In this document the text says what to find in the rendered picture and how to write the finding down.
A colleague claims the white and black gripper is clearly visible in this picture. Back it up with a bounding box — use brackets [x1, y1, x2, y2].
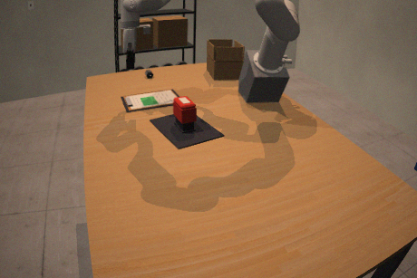
[121, 27, 137, 70]

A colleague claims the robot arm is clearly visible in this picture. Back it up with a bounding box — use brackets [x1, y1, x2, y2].
[121, 0, 300, 75]

